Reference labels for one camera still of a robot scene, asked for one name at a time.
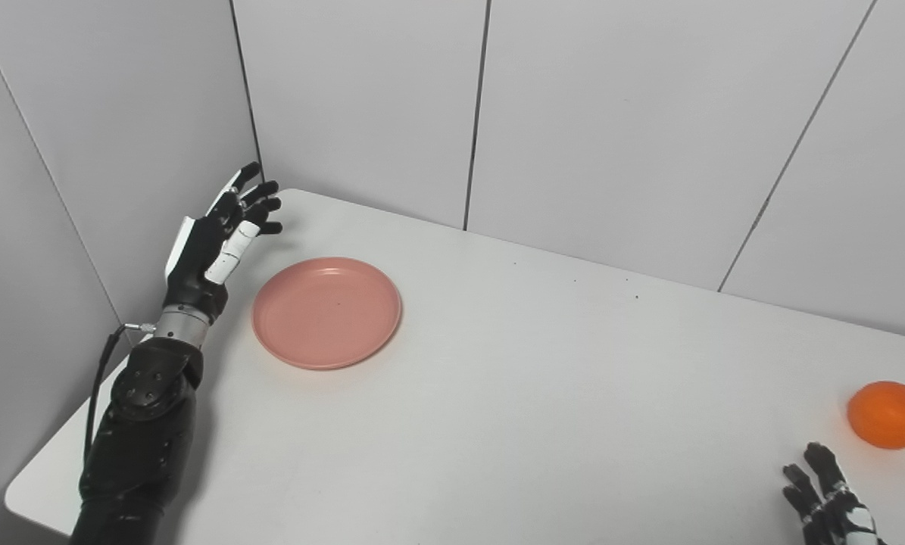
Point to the orange fruit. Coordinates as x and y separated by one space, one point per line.
889 415

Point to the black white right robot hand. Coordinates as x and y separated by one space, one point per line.
831 515

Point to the pink round plate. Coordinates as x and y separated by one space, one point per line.
326 312

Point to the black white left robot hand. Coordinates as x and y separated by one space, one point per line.
195 261

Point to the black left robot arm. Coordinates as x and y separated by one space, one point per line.
141 446

